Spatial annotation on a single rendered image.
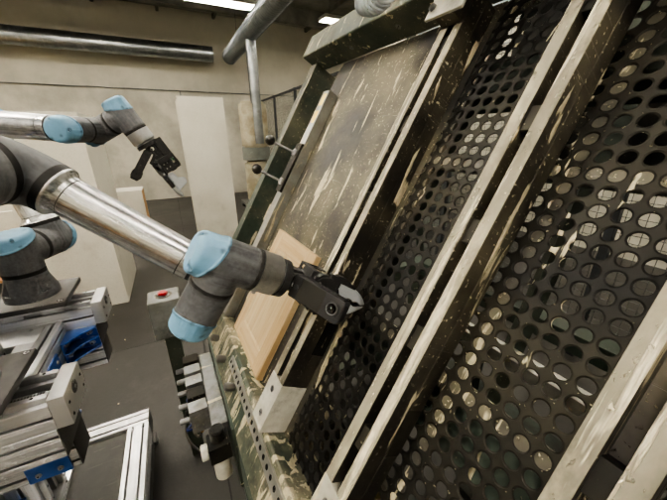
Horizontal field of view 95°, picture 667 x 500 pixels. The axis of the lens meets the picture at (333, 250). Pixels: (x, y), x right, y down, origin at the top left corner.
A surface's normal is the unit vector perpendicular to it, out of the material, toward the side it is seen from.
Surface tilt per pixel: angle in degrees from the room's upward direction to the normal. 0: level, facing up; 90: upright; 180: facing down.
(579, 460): 59
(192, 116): 90
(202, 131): 90
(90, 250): 90
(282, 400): 90
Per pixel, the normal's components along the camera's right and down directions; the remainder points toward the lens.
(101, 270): 0.46, 0.31
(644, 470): -0.76, -0.33
